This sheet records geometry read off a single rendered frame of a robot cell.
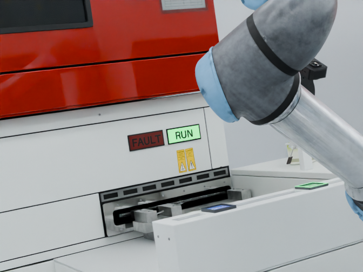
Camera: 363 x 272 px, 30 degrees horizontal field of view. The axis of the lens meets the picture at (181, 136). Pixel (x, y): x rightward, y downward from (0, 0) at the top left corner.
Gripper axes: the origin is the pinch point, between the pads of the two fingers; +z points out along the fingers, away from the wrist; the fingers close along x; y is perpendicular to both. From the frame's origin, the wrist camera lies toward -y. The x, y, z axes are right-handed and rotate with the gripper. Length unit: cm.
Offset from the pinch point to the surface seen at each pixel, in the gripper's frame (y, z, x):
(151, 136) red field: 61, 2, 12
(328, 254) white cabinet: -0.9, 29.8, -2.6
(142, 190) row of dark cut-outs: 60, 17, 17
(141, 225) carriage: 50, 25, 23
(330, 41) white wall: 230, -20, -186
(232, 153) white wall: 219, 36, -99
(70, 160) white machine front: 59, 5, 38
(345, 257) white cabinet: -0.6, 31.9, -7.3
